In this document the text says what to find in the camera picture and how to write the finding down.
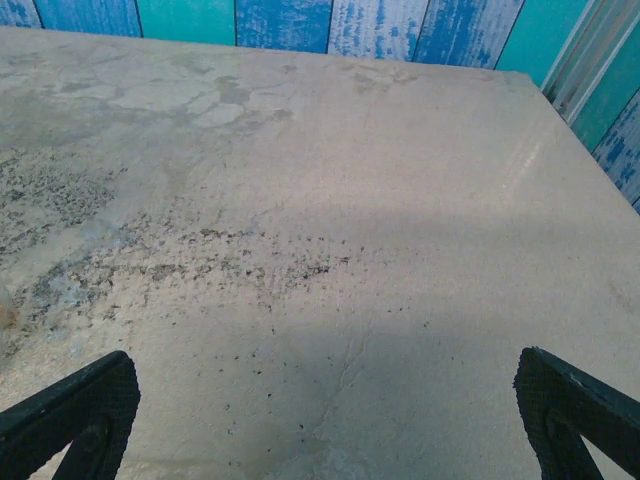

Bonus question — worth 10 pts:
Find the aluminium corner post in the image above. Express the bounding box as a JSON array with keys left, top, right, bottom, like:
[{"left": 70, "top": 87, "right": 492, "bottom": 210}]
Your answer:
[{"left": 539, "top": 0, "right": 640, "bottom": 126}]

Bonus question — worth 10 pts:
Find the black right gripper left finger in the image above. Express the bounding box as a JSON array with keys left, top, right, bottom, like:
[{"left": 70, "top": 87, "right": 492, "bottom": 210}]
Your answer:
[{"left": 0, "top": 349, "right": 141, "bottom": 480}]

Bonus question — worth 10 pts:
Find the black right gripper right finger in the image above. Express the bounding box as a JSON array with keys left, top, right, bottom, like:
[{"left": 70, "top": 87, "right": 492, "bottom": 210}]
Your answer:
[{"left": 514, "top": 345, "right": 640, "bottom": 480}]

